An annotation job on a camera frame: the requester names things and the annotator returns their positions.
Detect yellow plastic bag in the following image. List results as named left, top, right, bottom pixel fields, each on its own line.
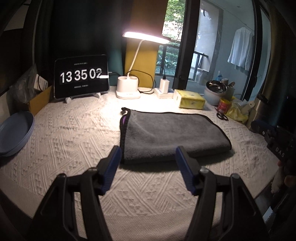
left=226, top=96, right=249, bottom=125

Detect stainless steel bowl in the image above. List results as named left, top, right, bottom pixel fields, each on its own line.
left=206, top=80, right=227, bottom=93

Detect red tin can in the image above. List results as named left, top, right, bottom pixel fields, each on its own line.
left=217, top=98, right=231, bottom=115

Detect tablet showing clock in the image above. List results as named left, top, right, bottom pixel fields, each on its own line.
left=54, top=54, right=110, bottom=99

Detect cardboard box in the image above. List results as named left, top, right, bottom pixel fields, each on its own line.
left=28, top=86, right=53, bottom=116

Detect white desk lamp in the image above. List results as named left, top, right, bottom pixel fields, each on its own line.
left=115, top=31, right=172, bottom=100

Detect yellow curtain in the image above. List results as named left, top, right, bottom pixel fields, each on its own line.
left=124, top=1, right=168, bottom=88

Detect purple and grey towel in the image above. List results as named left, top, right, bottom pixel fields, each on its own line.
left=120, top=108, right=232, bottom=165

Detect stainless steel thermos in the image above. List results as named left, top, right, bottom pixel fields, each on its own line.
left=246, top=94, right=268, bottom=131

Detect yellow tissue pack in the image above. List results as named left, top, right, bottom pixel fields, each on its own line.
left=173, top=89, right=205, bottom=109

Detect white ceramic bowl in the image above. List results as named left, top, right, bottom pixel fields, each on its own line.
left=204, top=88, right=226, bottom=106

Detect clear plastic bag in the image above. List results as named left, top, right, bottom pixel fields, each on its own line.
left=11, top=64, right=37, bottom=104

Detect white power adapter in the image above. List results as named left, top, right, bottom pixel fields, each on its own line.
left=159, top=78, right=170, bottom=94

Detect blue plastic plate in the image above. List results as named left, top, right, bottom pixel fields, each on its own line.
left=1, top=111, right=35, bottom=157

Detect white hanging shirt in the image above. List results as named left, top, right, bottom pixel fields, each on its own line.
left=227, top=27, right=254, bottom=71

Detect dark green curtain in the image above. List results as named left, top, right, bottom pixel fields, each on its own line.
left=34, top=1, right=133, bottom=86

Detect black scissors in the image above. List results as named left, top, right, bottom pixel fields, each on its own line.
left=216, top=112, right=228, bottom=121

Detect white knitted tablecloth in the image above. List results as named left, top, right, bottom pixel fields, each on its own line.
left=1, top=89, right=278, bottom=240

